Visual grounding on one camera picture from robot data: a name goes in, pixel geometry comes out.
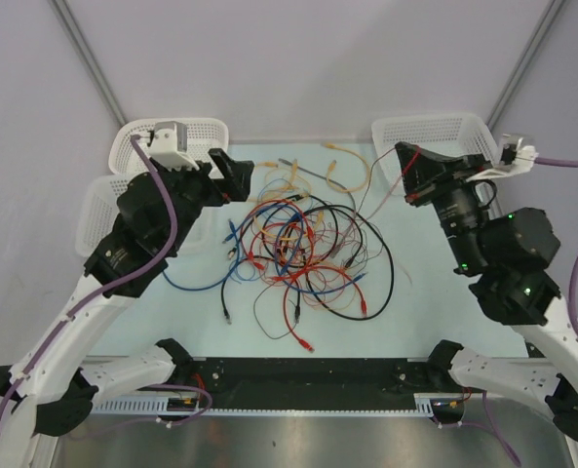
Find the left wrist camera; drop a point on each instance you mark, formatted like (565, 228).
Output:
(168, 142)

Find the white basket back left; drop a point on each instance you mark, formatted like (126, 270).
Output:
(203, 134)

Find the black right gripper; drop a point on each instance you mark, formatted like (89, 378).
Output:
(450, 172)

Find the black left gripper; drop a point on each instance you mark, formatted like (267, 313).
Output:
(240, 171)

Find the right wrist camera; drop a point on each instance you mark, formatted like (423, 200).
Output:
(517, 157)

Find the white basket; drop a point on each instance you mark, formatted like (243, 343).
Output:
(452, 134)
(203, 134)

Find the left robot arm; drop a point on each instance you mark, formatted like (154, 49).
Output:
(49, 392)

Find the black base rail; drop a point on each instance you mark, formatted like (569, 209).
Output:
(314, 384)

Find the white basket right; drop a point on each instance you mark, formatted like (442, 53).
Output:
(452, 134)

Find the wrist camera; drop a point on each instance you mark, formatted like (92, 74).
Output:
(168, 142)
(517, 157)

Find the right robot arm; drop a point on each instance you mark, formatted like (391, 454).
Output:
(509, 257)

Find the translucent basket front left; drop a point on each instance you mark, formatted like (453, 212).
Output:
(99, 211)

